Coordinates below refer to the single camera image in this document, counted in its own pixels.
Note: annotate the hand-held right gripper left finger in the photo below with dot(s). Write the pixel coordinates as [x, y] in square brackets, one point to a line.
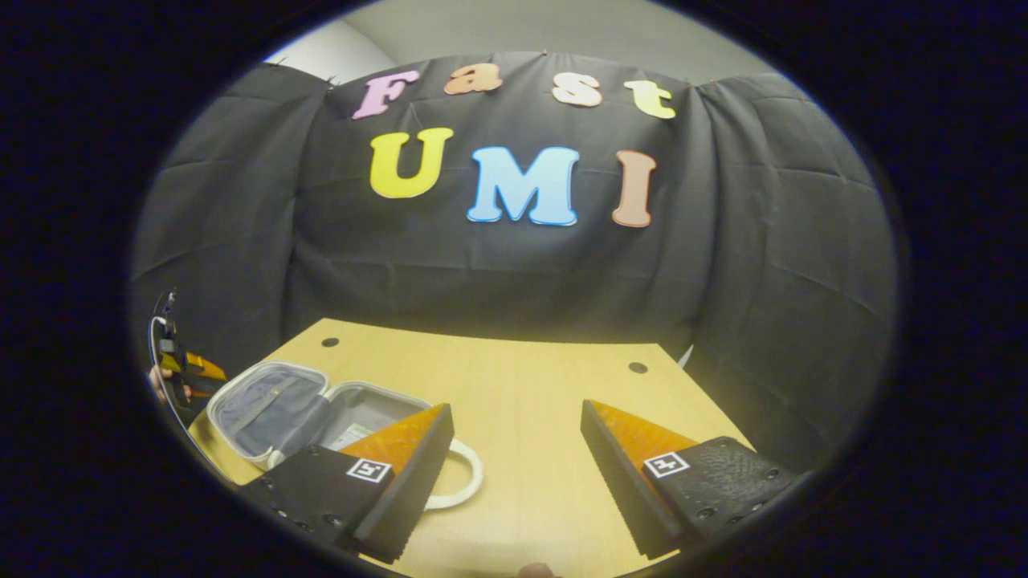
[414, 474]

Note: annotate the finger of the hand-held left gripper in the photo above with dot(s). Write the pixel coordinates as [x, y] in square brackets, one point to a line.
[207, 368]

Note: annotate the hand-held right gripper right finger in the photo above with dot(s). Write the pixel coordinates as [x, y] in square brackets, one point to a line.
[618, 474]

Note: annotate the white suitcase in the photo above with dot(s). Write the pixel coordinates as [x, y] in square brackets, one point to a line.
[265, 409]

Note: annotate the black backdrop cloth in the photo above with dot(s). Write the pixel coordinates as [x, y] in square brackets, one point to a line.
[763, 241]

